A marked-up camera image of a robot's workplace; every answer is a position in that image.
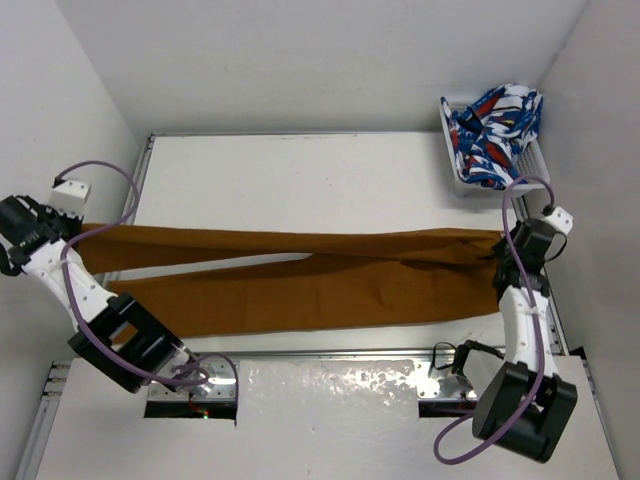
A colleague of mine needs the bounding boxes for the brown trousers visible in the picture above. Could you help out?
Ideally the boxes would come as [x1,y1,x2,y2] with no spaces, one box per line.
[78,224,500,337]

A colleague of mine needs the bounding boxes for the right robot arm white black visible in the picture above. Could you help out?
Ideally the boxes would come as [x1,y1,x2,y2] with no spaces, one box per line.
[451,208,578,463]

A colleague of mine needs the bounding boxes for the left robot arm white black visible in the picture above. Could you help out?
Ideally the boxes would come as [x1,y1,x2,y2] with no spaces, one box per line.
[1,195,208,393]

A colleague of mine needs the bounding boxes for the white plastic basket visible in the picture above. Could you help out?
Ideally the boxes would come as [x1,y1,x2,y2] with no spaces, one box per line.
[438,95,551,199]

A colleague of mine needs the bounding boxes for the blue red white patterned garment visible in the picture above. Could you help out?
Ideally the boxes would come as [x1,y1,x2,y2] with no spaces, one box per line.
[440,83,544,191]

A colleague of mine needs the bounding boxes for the white front cover panel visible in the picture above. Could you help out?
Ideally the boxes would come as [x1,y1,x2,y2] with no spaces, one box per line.
[38,358,617,479]

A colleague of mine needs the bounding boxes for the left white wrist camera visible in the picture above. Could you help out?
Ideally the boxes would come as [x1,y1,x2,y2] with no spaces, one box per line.
[48,179,91,220]

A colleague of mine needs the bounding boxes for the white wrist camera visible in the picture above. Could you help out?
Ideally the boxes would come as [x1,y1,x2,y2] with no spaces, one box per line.
[541,205,574,236]
[48,179,91,220]

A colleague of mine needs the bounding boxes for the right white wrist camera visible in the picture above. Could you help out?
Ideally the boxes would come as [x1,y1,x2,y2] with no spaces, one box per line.
[541,205,574,236]

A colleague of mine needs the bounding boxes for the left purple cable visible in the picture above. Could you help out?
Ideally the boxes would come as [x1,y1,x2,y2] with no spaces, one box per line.
[53,159,240,401]

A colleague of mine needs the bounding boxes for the purple cable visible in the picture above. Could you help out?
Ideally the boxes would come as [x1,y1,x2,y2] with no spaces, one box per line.
[432,174,556,463]
[53,159,240,401]

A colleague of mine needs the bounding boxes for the right silver arm base plate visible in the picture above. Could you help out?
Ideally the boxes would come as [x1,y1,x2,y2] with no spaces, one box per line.
[414,361,478,402]

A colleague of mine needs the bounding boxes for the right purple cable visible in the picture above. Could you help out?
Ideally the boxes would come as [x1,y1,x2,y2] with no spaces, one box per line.
[432,174,556,463]

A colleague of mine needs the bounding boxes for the left silver arm base plate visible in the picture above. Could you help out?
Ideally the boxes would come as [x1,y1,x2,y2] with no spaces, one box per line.
[147,354,240,403]

